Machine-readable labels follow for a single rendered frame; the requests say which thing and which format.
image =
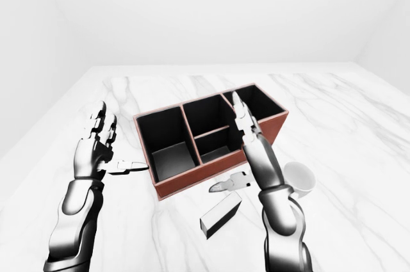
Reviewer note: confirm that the white book with black cover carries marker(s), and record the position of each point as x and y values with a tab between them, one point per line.
221	216

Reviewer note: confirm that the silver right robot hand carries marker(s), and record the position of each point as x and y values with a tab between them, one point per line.
264	163

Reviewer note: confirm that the red-brown desk caddy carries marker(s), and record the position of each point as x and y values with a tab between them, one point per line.
205	137

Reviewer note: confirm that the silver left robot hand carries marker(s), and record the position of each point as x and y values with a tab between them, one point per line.
86	156

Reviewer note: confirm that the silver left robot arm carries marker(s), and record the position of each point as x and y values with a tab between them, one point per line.
75	227

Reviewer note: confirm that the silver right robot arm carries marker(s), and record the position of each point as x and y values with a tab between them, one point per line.
285	233

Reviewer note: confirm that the white mug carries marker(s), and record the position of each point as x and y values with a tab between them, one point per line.
299	179

